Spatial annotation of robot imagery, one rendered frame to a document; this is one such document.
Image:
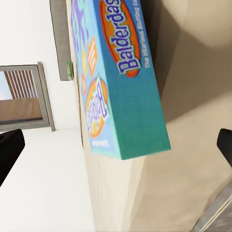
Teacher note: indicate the bed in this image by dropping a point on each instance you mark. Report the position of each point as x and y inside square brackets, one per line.
[189, 188]

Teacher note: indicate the fixed window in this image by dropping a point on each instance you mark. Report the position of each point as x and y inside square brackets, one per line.
[24, 99]

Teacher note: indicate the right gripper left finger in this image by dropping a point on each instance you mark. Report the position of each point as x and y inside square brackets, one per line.
[12, 144]

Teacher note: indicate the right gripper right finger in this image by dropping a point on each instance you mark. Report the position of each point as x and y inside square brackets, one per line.
[224, 143]

